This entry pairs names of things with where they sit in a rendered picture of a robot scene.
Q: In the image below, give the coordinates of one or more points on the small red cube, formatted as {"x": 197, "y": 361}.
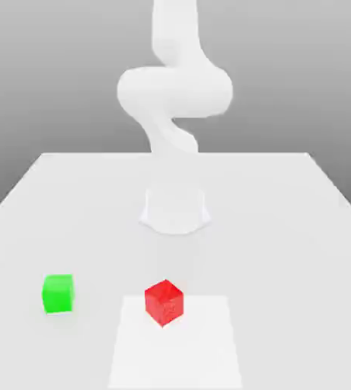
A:
{"x": 164, "y": 303}

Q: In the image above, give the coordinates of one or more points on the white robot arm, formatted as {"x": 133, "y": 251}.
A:
{"x": 175, "y": 91}

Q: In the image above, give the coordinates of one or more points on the small green cube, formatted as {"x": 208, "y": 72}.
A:
{"x": 58, "y": 294}

